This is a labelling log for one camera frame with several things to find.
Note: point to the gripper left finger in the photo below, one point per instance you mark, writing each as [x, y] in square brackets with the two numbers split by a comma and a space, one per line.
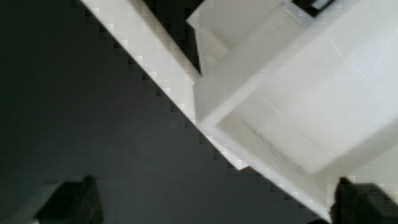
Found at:
[64, 204]

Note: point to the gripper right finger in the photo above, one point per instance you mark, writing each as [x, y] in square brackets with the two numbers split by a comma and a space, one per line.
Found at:
[363, 205]

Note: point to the white drawer cabinet box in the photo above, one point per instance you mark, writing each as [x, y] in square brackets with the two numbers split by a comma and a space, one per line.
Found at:
[297, 91]

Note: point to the white border bar right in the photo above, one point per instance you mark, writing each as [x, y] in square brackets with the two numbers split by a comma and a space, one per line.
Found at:
[141, 35]

